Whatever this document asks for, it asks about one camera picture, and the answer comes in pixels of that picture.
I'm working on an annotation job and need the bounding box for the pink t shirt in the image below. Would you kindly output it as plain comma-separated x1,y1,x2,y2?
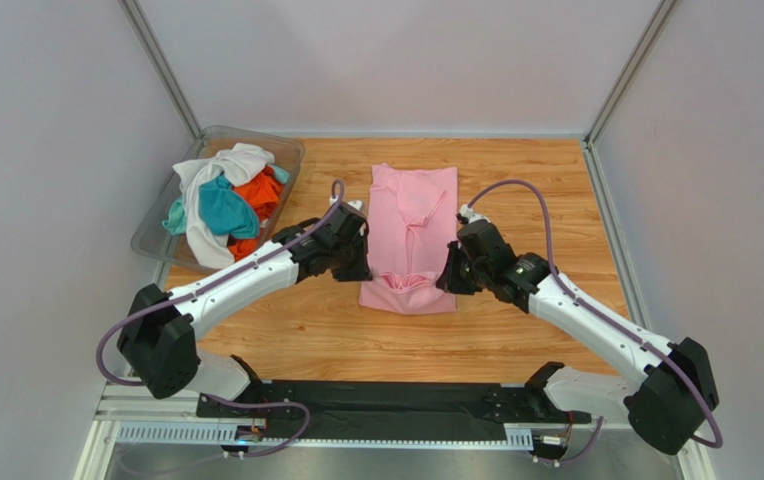
358,164,458,315

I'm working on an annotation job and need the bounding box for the orange t shirt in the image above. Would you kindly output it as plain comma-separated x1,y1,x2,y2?
227,166,284,261

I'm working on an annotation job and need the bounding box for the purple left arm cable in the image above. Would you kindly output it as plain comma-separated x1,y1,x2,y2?
94,178,347,461

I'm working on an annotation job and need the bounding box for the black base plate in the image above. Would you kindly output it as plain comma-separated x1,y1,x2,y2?
196,380,592,441

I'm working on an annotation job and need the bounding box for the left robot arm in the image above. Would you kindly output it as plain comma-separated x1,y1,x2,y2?
116,201,372,400

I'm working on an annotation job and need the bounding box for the teal t shirt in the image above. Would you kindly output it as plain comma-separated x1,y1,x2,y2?
194,165,290,236

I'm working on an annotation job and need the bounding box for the clear plastic bin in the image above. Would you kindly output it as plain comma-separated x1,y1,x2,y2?
131,125,305,274

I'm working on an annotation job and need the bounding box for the aluminium corner post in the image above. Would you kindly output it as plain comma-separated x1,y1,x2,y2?
118,0,202,139
585,0,680,150

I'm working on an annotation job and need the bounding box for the aluminium corner post left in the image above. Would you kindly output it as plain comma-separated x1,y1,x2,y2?
118,0,202,139

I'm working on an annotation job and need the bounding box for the aluminium corner post right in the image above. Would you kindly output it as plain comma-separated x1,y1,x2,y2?
585,0,680,150

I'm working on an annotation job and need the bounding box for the white t shirt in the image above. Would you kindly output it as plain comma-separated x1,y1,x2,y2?
173,143,275,269

